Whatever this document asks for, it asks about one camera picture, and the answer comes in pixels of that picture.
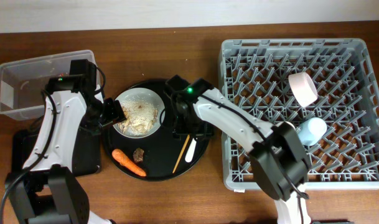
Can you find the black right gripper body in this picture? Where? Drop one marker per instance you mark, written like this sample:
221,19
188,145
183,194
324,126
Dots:
183,123

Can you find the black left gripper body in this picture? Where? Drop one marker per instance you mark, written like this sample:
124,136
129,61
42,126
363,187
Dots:
111,113

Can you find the wooden chopstick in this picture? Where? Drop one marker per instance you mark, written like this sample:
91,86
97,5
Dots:
181,153

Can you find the light blue cup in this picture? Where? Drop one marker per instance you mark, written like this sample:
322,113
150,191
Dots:
311,131

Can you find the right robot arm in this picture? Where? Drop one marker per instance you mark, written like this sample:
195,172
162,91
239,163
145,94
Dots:
278,159

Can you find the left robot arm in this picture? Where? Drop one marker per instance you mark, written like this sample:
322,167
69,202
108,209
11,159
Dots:
46,190

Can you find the grey dishwasher rack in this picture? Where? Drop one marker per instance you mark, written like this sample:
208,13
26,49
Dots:
253,74

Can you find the grey plate with food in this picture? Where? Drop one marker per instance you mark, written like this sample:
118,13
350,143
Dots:
142,108

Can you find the white plastic fork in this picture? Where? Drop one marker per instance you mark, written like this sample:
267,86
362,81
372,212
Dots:
190,152

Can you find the round black tray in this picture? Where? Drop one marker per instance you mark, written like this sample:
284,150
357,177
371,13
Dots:
161,149

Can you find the orange carrot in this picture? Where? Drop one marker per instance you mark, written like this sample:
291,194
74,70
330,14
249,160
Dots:
126,162

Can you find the brown food scrap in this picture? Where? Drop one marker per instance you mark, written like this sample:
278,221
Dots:
138,155

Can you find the black rectangular tray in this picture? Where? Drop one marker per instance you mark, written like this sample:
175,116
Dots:
86,154

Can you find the clear plastic bin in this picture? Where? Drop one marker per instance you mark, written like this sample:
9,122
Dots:
21,82

